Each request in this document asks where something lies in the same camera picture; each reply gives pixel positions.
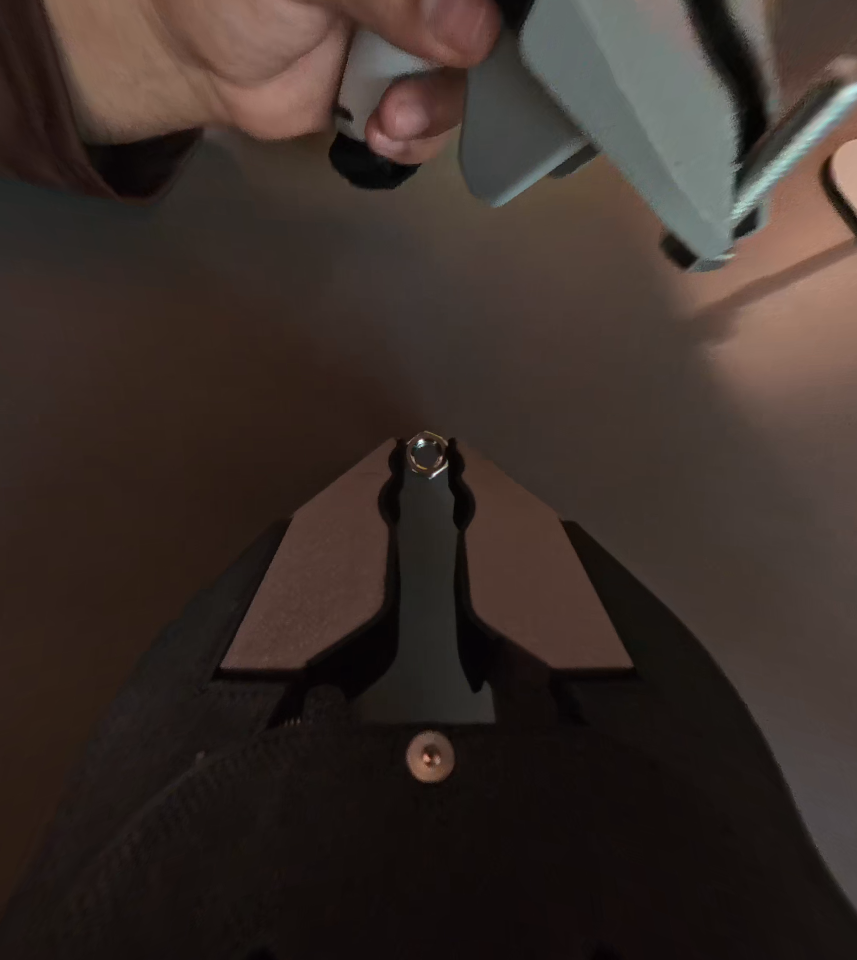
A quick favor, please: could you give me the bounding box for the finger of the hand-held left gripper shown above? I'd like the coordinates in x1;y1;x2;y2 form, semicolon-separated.
458;0;771;273
728;0;778;162

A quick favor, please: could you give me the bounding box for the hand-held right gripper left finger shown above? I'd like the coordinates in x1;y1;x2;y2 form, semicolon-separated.
218;437;409;702

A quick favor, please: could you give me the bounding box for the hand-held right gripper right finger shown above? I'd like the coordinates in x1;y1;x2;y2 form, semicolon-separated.
445;437;636;699

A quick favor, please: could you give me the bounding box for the silver threaded bolt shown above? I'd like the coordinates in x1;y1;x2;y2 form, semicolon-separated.
728;58;857;226

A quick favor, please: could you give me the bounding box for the silver hex nut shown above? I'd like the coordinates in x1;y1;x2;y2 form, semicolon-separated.
404;429;450;478

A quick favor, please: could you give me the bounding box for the person's left forearm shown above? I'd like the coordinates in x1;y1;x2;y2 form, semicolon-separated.
0;0;205;204

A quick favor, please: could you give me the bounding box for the person's left hand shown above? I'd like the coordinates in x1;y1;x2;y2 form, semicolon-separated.
46;0;505;162

